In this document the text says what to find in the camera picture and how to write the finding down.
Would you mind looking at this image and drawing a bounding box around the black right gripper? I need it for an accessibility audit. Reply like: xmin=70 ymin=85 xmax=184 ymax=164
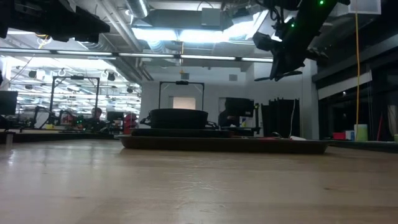
xmin=252 ymin=21 xmax=330 ymax=82

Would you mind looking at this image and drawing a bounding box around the person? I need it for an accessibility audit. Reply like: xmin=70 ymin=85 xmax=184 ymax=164
xmin=217 ymin=108 xmax=239 ymax=128
xmin=88 ymin=106 xmax=105 ymax=130

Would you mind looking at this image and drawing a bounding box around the green and white container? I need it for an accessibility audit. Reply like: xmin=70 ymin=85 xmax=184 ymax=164
xmin=353 ymin=124 xmax=369 ymax=142

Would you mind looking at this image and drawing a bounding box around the black bowl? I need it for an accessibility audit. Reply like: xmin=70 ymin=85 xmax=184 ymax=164
xmin=148 ymin=108 xmax=210 ymax=130

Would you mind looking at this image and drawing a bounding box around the black aluminium table frame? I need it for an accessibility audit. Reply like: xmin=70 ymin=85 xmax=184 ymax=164
xmin=0 ymin=130 xmax=398 ymax=154

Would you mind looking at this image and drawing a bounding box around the grey ceiling junction box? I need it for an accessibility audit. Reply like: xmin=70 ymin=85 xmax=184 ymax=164
xmin=201 ymin=7 xmax=223 ymax=27

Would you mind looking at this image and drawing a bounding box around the red pole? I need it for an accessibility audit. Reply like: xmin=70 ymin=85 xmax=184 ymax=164
xmin=377 ymin=113 xmax=384 ymax=141

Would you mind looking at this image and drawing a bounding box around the black monitor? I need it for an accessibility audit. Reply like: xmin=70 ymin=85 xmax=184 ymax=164
xmin=224 ymin=96 xmax=256 ymax=118
xmin=0 ymin=90 xmax=19 ymax=116

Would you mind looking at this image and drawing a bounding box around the long ceiling light bar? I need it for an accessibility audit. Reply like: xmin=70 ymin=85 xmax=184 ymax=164
xmin=0 ymin=47 xmax=274 ymax=65

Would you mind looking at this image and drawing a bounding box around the black curtain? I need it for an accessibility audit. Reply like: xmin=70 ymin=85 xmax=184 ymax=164
xmin=260 ymin=98 xmax=301 ymax=139

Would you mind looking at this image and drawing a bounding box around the thin white cord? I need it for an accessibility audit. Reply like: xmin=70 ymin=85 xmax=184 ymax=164
xmin=289 ymin=99 xmax=297 ymax=138

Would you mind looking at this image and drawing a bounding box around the black rig frame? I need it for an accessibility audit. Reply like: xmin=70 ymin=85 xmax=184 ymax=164
xmin=158 ymin=80 xmax=205 ymax=110
xmin=49 ymin=75 xmax=101 ymax=128

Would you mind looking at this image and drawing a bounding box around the brown plastic tray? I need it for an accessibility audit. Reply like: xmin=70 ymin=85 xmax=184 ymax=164
xmin=114 ymin=134 xmax=331 ymax=155

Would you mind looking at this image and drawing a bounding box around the yellow cable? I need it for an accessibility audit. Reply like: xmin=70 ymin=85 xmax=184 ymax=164
xmin=354 ymin=12 xmax=361 ymax=141

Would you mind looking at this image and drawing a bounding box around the red cloth napkin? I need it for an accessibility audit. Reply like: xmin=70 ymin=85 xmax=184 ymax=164
xmin=259 ymin=135 xmax=308 ymax=141

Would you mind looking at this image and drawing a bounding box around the white lit wall panel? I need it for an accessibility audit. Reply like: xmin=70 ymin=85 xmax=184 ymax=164
xmin=169 ymin=95 xmax=197 ymax=110

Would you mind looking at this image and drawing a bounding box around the red chair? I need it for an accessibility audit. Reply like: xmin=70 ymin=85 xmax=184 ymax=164
xmin=123 ymin=113 xmax=138 ymax=135

